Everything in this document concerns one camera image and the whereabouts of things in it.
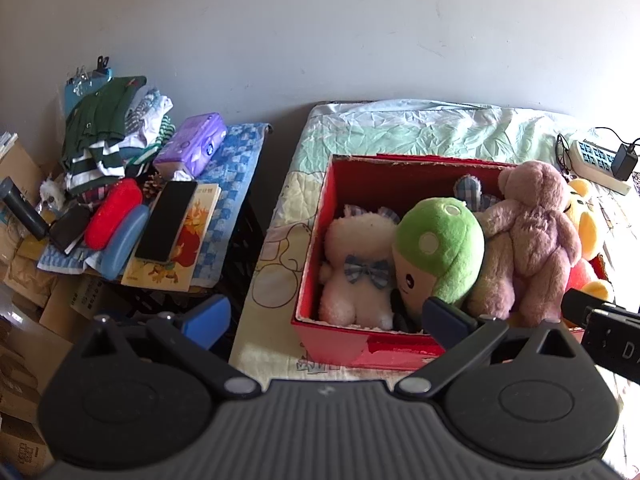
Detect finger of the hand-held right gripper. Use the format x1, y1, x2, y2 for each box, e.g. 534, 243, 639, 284
560, 287, 616, 332

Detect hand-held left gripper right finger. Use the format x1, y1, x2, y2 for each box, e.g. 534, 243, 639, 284
396, 296, 584, 398

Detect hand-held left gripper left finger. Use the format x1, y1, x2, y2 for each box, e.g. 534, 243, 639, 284
75, 294, 262, 398

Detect pink teddy bear plush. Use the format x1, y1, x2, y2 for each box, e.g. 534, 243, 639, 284
482, 160, 583, 328

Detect pale fluffy plush toy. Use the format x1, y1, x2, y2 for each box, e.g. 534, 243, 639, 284
452, 174, 518, 318

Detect green plush toy black arms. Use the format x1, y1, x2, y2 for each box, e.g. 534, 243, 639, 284
391, 197, 486, 334

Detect white rabbit plush toy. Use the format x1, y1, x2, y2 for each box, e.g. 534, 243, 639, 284
318, 204, 402, 332

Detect red cardboard box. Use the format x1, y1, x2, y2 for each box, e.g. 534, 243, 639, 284
291, 154, 621, 372

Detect yellow picture book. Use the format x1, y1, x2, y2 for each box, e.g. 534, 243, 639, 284
121, 183, 222, 294

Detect black smartphone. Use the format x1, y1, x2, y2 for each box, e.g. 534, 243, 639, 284
135, 180, 199, 264

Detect blue glasses case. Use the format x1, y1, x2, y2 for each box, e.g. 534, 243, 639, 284
100, 204, 151, 281

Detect brown cardboard box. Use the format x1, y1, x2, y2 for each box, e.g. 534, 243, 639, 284
0, 132, 47, 198
39, 275, 117, 347

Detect red soft pouch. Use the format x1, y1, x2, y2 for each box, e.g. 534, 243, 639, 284
84, 178, 143, 251

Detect pine cone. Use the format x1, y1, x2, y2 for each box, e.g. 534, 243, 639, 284
142, 172, 166, 201

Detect white power strip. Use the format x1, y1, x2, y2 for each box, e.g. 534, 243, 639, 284
570, 139, 633, 196

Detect black eyeglasses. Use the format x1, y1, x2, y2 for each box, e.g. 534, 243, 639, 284
556, 134, 576, 177

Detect black charger adapter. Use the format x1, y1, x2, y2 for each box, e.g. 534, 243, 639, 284
612, 142, 640, 181

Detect blue checked cloth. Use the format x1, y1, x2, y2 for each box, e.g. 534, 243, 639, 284
37, 122, 274, 294

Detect black wallet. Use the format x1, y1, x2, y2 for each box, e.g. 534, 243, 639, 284
49, 203, 92, 256

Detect purple tissue pack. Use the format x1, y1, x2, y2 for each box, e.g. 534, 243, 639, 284
152, 112, 227, 179

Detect pastel cartoon print bedsheet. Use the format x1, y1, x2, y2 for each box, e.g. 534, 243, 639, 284
229, 99, 640, 476

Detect small white fluffy toy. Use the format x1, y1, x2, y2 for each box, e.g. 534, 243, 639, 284
39, 179, 66, 211

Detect folded striped clothes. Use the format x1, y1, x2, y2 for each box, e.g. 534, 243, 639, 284
122, 87, 176, 171

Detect black cylindrical device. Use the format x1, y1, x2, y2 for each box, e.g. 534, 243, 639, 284
0, 177, 50, 241

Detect printed cardboard box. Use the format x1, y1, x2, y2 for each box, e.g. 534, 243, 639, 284
0, 410, 52, 477

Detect green knit cardigan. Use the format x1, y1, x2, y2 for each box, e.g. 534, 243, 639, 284
61, 76, 147, 197

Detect blue pack with binder clips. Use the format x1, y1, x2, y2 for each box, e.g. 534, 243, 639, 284
64, 55, 114, 111

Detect black charger cable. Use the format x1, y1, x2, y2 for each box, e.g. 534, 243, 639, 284
595, 126, 640, 149

